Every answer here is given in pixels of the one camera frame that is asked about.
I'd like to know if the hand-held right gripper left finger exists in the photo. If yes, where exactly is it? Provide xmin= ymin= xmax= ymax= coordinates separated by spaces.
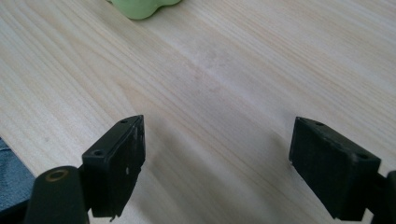
xmin=81 ymin=114 xmax=147 ymax=222

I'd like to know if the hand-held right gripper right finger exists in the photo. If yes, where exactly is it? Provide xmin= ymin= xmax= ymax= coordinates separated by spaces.
xmin=288 ymin=116 xmax=382 ymax=222

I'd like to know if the dark blue cloth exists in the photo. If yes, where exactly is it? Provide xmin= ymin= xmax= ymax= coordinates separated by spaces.
xmin=0 ymin=137 xmax=36 ymax=216

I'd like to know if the light green plastic container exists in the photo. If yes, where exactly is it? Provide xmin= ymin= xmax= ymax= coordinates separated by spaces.
xmin=106 ymin=0 xmax=182 ymax=21

